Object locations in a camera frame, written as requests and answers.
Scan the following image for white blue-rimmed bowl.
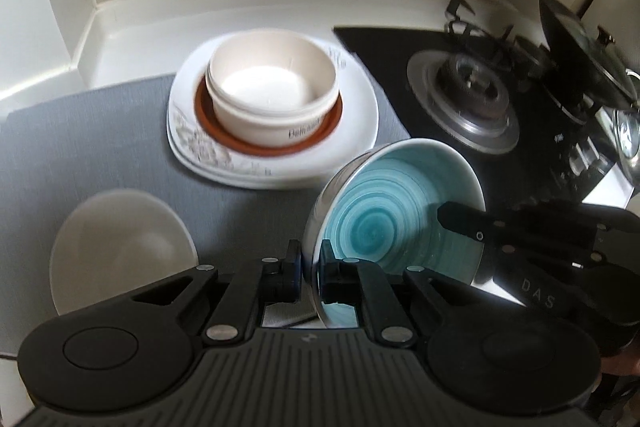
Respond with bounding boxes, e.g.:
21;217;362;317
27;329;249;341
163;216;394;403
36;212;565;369
49;188;198;315

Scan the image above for steel burner ring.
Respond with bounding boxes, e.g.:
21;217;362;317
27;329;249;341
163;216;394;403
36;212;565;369
406;48;522;155

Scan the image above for far white floral plate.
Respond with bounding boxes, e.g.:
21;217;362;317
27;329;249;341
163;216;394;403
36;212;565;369
167;29;378;190

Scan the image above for brown terracotta plate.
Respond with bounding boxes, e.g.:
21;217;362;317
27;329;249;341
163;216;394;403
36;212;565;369
193;77;343;157

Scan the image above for turquoise glazed bowl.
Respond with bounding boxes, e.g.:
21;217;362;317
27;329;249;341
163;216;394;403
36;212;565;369
302;139;486;329

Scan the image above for person right hand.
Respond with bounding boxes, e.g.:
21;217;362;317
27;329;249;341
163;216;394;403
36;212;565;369
598;348;639;426

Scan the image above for cream bowls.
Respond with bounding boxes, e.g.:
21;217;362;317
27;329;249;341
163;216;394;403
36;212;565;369
205;29;340;129

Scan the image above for grey drying mat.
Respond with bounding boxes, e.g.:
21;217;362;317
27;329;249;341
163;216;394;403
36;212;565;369
0;51;417;356

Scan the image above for black gas stove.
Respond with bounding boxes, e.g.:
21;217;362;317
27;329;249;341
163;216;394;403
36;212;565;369
333;26;634;207

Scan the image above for black pot support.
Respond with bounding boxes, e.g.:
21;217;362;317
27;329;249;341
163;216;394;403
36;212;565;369
444;0;549;62

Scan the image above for dark pot with lid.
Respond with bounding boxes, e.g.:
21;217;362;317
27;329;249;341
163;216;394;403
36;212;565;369
538;0;639;110

